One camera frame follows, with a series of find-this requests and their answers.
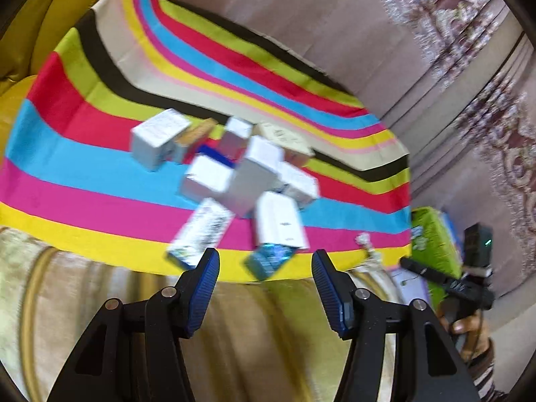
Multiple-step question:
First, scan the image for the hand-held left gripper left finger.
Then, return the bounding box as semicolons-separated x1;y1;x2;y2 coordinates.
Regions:
46;247;221;402

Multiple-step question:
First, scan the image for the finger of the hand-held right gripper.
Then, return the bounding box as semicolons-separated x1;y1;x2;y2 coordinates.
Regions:
400;257;463;289

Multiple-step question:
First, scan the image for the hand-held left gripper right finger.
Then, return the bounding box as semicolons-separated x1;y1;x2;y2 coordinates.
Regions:
311;249;480;402

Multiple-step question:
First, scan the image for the white lavender-rimmed storage box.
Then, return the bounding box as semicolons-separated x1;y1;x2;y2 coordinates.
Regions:
385;266;436;306

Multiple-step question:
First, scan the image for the white box with printed side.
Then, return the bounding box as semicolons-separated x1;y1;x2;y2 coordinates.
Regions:
165;198;235;271

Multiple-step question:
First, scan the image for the teal box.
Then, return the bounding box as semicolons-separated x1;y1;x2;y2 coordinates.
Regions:
244;243;296;281

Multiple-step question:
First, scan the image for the tall white box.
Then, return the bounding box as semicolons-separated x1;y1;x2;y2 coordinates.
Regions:
228;135;283;218

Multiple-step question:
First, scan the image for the dark blue box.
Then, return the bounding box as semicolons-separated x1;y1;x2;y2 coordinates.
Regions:
197;144;237;170

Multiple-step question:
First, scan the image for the silver white box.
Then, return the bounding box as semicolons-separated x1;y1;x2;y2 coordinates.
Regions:
218;116;254;162

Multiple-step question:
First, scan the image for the gold box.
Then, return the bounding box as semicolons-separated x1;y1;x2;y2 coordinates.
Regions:
174;117;218;164

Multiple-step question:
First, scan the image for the cream box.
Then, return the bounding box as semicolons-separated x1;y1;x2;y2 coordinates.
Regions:
255;121;315;168

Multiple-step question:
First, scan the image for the person's right forearm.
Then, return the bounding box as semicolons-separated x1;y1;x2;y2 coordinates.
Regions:
461;337;509;402

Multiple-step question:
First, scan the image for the person's right hand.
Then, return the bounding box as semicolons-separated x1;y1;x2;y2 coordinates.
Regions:
450;314;490;344

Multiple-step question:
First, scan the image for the beige striped tasselled blanket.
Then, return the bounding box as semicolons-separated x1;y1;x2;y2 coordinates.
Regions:
0;226;403;402

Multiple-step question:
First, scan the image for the striped colourful tablecloth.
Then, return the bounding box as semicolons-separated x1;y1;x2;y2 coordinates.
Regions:
0;0;413;281

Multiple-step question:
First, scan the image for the beige patterned curtain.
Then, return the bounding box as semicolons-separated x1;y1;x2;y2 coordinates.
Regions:
121;0;536;344

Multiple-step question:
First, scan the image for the yellow leather sofa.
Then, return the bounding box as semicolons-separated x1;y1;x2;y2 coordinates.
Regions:
0;0;135;135

